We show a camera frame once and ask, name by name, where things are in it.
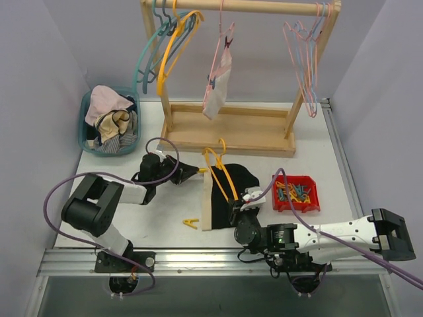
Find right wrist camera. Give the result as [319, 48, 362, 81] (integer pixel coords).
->
[240, 186, 266, 211]

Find pile of clothes in basket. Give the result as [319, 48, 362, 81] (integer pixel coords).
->
[85, 85, 139, 153]

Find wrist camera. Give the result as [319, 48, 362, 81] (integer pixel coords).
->
[151, 144, 167, 161]
[240, 186, 266, 211]

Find white pink hanging underwear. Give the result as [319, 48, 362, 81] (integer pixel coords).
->
[202, 48, 232, 120]

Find yellow plastic hanger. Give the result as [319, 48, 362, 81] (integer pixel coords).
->
[157, 1, 204, 96]
[202, 137, 239, 203]

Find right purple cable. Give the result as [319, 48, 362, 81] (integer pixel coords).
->
[254, 167, 423, 291]

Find pink wire hanger with garment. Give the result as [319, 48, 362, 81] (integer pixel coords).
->
[203, 0, 235, 113]

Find aluminium mounting rail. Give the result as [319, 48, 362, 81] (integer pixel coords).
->
[38, 248, 387, 277]

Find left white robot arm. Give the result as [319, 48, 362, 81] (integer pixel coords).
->
[61, 153, 200, 271]

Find teal plastic laundry basket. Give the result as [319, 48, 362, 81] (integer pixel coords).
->
[78, 86, 143, 158]

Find blue grey plastic hanger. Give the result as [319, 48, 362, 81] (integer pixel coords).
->
[132, 1, 204, 94]

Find teal plastic hanger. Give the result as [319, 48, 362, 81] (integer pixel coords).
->
[132, 1, 174, 94]

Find red plastic clip bin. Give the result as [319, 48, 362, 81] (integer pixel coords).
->
[271, 175, 321, 213]

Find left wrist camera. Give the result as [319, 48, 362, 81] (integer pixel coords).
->
[151, 144, 167, 161]

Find wooden clothes rack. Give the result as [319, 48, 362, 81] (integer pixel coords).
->
[141, 1, 342, 158]

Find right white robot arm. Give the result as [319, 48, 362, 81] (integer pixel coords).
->
[229, 201, 416, 273]

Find black underwear with beige band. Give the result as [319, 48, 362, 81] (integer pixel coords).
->
[201, 162, 262, 232]

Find colourful clothes pegs in bin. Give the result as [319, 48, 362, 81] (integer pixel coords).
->
[275, 182, 311, 203]

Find light blue wire hanger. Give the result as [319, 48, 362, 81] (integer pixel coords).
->
[290, 3, 332, 116]

